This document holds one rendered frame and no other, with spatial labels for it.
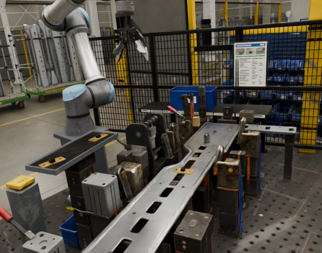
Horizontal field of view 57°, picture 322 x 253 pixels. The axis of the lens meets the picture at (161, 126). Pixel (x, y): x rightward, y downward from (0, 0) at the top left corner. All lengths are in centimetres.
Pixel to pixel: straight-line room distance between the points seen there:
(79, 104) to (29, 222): 66
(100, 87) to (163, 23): 221
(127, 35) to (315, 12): 122
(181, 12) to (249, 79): 161
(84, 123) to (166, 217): 72
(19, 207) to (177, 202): 50
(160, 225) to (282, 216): 75
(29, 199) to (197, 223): 51
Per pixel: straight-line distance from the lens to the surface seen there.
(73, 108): 149
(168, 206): 103
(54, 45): 915
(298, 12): 796
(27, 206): 101
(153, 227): 94
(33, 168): 108
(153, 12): 377
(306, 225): 151
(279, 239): 141
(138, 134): 128
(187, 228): 88
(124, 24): 128
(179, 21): 350
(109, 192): 100
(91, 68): 159
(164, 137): 137
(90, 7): 812
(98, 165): 157
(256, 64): 207
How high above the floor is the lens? 156
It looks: 18 degrees down
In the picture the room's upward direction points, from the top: 5 degrees counter-clockwise
